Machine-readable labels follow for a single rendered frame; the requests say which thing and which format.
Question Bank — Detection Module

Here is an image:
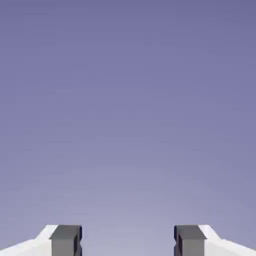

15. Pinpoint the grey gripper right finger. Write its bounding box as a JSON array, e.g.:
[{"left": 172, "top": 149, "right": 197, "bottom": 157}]
[{"left": 173, "top": 224, "right": 256, "bottom": 256}]

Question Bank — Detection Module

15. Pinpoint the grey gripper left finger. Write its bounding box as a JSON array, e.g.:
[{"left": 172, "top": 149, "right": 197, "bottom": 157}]
[{"left": 0, "top": 224, "right": 83, "bottom": 256}]

